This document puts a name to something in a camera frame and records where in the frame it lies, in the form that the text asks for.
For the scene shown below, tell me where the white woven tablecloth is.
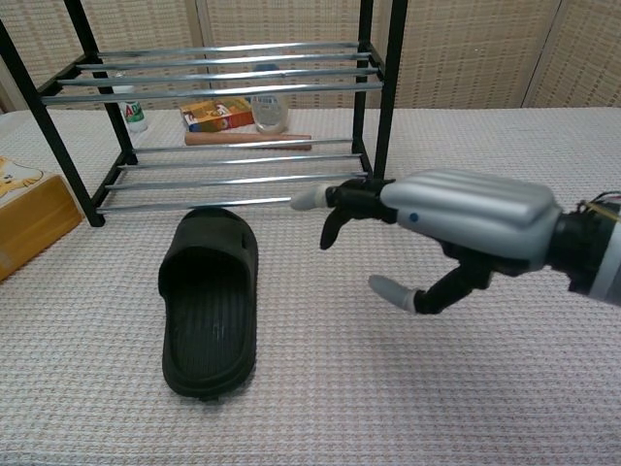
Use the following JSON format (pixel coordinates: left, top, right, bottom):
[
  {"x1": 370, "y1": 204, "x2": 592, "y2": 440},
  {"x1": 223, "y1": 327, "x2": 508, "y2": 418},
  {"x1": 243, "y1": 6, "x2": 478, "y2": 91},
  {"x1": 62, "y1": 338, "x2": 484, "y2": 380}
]
[{"x1": 0, "y1": 107, "x2": 621, "y2": 466}]

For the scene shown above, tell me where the black rubber slipper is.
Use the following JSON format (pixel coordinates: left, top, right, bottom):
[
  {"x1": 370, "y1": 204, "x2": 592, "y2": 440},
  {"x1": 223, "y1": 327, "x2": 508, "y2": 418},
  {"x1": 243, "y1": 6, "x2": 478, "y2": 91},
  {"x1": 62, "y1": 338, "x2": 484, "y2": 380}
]
[{"x1": 157, "y1": 208, "x2": 260, "y2": 402}]

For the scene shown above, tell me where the beige bamboo folding screen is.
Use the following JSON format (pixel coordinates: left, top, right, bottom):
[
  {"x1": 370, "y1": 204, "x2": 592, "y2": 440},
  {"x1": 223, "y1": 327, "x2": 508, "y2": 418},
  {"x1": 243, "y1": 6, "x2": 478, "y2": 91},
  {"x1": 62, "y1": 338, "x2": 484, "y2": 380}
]
[{"x1": 0, "y1": 0, "x2": 621, "y2": 113}]

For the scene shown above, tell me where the small white green-label bottle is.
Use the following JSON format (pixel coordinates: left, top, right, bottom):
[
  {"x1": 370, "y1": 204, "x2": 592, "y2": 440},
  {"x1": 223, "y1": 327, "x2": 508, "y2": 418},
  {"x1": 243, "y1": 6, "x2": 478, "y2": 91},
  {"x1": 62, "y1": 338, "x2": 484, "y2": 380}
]
[{"x1": 114, "y1": 72, "x2": 149, "y2": 135}]

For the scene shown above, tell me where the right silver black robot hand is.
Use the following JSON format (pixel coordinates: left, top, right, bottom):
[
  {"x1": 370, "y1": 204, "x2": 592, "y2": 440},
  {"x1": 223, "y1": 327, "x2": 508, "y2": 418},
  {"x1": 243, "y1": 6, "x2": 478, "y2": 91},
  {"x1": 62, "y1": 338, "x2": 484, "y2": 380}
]
[{"x1": 289, "y1": 169, "x2": 564, "y2": 316}]

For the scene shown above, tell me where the orange snack box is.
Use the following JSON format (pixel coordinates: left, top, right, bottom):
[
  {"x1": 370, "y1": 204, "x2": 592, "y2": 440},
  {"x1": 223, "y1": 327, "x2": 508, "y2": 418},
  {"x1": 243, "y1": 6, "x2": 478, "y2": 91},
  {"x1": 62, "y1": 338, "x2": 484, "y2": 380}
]
[{"x1": 180, "y1": 98, "x2": 256, "y2": 134}]

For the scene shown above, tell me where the clear bottle with blue cap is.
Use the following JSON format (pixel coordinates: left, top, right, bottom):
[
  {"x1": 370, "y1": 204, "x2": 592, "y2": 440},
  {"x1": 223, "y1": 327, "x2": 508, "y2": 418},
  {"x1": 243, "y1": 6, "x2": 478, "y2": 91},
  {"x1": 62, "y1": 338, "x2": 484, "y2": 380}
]
[{"x1": 250, "y1": 62, "x2": 289, "y2": 136}]

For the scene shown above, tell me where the black metal shoe rack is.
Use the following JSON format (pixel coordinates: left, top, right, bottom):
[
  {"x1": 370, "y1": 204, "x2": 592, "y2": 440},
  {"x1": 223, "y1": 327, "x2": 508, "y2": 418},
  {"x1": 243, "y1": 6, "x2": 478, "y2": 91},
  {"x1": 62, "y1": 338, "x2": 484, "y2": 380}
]
[{"x1": 0, "y1": 0, "x2": 409, "y2": 228}]

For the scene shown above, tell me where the right wrist wire bundle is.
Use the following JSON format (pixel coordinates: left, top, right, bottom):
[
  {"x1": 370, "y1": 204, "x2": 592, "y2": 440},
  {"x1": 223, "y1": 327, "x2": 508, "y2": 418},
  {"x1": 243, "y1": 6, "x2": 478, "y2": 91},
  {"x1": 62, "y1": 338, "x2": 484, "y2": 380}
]
[{"x1": 576, "y1": 191, "x2": 621, "y2": 217}]

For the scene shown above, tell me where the wooden rolling stick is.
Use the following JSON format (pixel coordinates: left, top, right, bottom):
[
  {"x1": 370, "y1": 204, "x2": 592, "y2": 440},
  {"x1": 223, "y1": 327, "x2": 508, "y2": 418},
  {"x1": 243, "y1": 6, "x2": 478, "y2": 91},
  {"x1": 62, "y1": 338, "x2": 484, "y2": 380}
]
[{"x1": 183, "y1": 132, "x2": 312, "y2": 151}]

